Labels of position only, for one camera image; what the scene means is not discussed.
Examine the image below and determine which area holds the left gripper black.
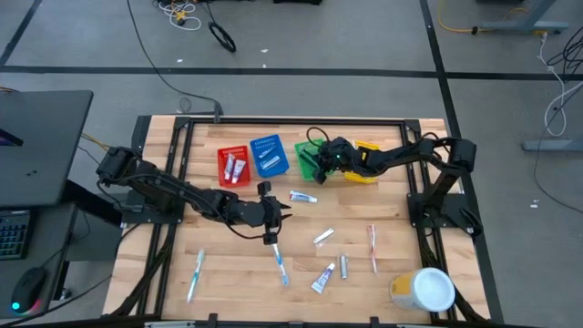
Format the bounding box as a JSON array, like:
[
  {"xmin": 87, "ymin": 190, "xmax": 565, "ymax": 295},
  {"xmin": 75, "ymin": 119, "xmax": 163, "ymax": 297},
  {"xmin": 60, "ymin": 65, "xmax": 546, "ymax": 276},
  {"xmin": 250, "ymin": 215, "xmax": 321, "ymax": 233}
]
[{"xmin": 236, "ymin": 180, "xmax": 293, "ymax": 246}]

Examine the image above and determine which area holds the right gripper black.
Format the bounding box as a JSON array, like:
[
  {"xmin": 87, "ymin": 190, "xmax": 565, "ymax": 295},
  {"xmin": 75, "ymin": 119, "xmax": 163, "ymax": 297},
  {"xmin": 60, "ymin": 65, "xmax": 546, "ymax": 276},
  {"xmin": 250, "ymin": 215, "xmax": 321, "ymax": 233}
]
[{"xmin": 312, "ymin": 135, "xmax": 365, "ymax": 186}]

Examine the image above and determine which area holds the red and white toothpaste tube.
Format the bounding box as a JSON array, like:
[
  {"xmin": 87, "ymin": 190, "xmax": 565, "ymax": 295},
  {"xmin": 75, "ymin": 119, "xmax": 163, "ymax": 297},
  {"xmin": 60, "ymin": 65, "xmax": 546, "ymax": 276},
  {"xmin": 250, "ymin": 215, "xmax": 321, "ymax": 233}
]
[{"xmin": 288, "ymin": 190, "xmax": 319, "ymax": 204}]

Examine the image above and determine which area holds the blue and white toothbrush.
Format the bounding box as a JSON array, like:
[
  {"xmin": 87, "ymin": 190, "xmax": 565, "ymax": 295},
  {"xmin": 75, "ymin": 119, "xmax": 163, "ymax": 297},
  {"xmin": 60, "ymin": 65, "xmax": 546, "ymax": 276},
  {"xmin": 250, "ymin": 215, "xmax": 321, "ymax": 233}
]
[{"xmin": 271, "ymin": 242, "xmax": 292, "ymax": 287}]

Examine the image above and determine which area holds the red and white toothbrush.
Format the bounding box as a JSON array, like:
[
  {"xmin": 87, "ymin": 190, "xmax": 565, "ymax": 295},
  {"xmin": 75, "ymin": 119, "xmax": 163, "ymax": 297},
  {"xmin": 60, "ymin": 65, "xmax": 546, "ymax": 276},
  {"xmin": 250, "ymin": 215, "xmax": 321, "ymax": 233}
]
[{"xmin": 367, "ymin": 223, "xmax": 379, "ymax": 274}]

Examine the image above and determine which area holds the teal and white toothbrush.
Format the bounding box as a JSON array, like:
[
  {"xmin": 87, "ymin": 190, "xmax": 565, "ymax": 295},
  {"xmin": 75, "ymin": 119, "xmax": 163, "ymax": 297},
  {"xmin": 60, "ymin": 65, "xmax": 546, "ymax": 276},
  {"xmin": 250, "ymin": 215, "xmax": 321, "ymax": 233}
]
[{"xmin": 185, "ymin": 249, "xmax": 206, "ymax": 305}]

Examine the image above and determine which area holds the yellow plastic basket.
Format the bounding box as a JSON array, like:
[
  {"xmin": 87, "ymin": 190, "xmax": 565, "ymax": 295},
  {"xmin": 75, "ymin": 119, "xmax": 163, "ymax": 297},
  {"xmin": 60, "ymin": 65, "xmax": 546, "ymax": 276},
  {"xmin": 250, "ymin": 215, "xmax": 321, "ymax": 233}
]
[{"xmin": 342, "ymin": 139, "xmax": 381, "ymax": 185}]

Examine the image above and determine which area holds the green plastic basket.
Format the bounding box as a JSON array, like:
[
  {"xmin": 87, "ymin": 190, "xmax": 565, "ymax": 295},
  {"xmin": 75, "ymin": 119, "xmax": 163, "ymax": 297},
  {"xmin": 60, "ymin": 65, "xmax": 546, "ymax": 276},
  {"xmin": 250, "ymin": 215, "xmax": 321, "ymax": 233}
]
[{"xmin": 293, "ymin": 138, "xmax": 327, "ymax": 182}]

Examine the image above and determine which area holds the blue plastic basket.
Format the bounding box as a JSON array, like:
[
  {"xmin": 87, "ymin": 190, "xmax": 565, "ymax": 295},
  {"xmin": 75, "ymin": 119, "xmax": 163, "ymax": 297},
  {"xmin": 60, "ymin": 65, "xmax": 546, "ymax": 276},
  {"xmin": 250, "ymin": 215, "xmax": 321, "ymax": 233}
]
[{"xmin": 249, "ymin": 133, "xmax": 291, "ymax": 179}]

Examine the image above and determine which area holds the red plastic basket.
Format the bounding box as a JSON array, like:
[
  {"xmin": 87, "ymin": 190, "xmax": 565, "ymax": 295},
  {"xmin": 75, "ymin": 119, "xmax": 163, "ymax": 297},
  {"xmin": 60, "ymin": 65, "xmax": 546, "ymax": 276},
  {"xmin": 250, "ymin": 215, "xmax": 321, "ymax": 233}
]
[{"xmin": 216, "ymin": 145, "xmax": 252, "ymax": 189}]

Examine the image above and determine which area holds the yellow canister with white lid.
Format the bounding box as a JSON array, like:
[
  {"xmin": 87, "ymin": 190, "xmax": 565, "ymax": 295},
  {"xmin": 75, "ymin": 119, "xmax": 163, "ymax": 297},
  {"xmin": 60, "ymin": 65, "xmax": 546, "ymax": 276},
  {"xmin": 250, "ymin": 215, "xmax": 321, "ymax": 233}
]
[{"xmin": 389, "ymin": 267, "xmax": 456, "ymax": 313}]

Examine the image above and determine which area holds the grey desk foot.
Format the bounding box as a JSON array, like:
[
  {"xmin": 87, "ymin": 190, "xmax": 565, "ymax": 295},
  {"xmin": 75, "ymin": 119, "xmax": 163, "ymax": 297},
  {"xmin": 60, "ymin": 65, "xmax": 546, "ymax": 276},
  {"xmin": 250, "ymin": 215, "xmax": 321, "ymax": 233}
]
[{"xmin": 521, "ymin": 138, "xmax": 583, "ymax": 153}]

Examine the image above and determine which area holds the grey desk leg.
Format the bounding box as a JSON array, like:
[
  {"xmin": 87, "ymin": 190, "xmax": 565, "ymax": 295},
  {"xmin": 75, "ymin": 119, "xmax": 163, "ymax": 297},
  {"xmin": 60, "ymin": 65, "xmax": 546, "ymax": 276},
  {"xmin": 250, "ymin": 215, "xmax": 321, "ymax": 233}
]
[{"xmin": 479, "ymin": 0, "xmax": 570, "ymax": 36}]

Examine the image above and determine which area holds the grey keyboard tray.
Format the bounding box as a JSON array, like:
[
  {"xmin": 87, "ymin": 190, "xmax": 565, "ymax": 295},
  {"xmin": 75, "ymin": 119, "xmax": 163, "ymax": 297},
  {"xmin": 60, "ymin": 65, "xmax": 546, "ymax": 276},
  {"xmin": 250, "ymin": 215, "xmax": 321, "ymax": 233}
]
[{"xmin": 0, "ymin": 203, "xmax": 77, "ymax": 320}]

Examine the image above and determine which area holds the black desk top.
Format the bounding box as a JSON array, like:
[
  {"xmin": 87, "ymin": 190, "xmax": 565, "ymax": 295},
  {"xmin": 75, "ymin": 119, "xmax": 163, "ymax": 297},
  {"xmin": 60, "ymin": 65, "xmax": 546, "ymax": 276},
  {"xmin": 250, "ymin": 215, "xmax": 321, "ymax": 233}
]
[{"xmin": 0, "ymin": 89, "xmax": 95, "ymax": 209}]

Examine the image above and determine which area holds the black glowing computer mouse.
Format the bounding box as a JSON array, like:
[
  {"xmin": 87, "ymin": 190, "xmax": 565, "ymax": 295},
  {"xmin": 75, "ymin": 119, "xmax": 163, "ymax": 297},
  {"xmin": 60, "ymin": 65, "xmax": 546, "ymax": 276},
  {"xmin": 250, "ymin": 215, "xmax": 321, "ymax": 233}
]
[{"xmin": 9, "ymin": 266, "xmax": 49, "ymax": 317}]

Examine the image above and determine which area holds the backlit black keyboard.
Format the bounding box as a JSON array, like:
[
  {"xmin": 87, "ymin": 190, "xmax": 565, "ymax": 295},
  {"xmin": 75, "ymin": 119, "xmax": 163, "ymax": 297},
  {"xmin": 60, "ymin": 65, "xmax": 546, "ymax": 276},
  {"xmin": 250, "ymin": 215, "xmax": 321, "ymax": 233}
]
[{"xmin": 0, "ymin": 210, "xmax": 31, "ymax": 261}]

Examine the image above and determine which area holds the black aluminium rig frame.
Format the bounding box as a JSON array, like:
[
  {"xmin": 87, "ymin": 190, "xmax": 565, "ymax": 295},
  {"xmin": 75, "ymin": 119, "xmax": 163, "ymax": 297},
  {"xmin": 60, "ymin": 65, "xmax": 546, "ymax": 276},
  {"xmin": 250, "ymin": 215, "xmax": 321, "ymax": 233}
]
[{"xmin": 104, "ymin": 116, "xmax": 491, "ymax": 328}]

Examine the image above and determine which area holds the long black floor cable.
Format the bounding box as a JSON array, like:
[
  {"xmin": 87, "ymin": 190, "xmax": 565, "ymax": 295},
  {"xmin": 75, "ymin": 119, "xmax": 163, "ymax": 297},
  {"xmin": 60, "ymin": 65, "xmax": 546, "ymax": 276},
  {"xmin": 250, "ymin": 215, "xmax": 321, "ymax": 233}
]
[{"xmin": 126, "ymin": 0, "xmax": 225, "ymax": 124}]

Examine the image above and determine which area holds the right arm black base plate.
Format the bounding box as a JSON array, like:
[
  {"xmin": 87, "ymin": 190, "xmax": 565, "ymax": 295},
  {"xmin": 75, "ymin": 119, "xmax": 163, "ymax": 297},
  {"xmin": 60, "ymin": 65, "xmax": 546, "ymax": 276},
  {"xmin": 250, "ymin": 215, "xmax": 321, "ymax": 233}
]
[{"xmin": 406, "ymin": 192, "xmax": 484, "ymax": 236}]

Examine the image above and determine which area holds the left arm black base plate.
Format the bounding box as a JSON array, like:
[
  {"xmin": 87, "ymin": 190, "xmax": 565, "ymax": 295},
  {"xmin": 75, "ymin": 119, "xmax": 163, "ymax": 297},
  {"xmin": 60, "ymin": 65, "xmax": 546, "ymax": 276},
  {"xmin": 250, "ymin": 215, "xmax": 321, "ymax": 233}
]
[{"xmin": 120, "ymin": 189, "xmax": 188, "ymax": 225}]

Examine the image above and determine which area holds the black coiled cable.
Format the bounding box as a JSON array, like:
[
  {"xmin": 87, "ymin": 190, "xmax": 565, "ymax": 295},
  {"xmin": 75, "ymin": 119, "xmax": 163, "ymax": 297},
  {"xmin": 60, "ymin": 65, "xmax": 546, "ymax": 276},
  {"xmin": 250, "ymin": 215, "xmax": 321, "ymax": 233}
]
[{"xmin": 208, "ymin": 21, "xmax": 238, "ymax": 54}]

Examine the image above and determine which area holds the yellow floor cable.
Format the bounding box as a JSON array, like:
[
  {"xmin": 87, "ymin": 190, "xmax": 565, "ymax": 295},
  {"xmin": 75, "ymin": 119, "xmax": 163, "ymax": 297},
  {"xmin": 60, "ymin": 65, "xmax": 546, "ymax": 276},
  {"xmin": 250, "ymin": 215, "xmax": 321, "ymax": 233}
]
[{"xmin": 436, "ymin": 0, "xmax": 547, "ymax": 36}]

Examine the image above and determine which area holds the white cable bundle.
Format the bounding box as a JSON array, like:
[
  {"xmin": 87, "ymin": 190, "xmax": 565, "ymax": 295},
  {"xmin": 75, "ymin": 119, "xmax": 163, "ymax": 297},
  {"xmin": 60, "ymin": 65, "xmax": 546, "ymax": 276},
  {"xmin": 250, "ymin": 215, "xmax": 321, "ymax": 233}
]
[{"xmin": 156, "ymin": 0, "xmax": 203, "ymax": 32}]

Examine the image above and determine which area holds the white floor cable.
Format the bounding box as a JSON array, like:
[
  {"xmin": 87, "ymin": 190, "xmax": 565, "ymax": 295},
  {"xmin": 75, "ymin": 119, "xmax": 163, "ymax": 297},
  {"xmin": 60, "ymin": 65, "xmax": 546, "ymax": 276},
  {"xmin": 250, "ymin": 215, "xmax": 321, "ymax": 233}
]
[{"xmin": 537, "ymin": 31, "xmax": 583, "ymax": 138}]

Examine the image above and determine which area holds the black cable tangle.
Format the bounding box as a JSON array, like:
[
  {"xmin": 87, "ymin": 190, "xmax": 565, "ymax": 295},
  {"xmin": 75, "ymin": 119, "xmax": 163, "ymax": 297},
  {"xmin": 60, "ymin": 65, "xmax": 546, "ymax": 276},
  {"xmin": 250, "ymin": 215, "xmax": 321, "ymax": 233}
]
[{"xmin": 546, "ymin": 25, "xmax": 583, "ymax": 83}]

